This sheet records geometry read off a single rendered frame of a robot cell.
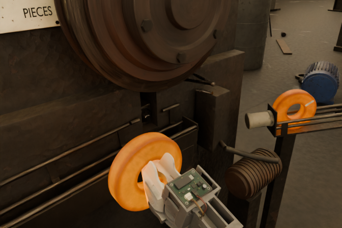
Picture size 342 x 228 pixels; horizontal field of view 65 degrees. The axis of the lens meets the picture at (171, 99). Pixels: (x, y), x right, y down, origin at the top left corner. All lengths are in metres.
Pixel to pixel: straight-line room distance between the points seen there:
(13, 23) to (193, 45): 0.39
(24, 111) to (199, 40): 0.46
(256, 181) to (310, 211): 0.73
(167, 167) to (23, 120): 0.37
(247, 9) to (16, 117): 2.94
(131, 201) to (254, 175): 0.59
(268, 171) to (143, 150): 0.68
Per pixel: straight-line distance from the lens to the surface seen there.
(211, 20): 0.69
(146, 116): 0.88
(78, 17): 0.58
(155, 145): 0.50
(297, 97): 1.05
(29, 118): 0.71
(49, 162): 0.76
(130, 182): 0.51
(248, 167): 1.04
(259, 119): 1.02
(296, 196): 1.78
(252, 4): 3.35
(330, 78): 2.72
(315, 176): 1.96
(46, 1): 0.69
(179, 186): 0.42
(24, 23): 0.69
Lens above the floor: 1.18
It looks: 26 degrees down
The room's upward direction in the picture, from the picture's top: 1 degrees counter-clockwise
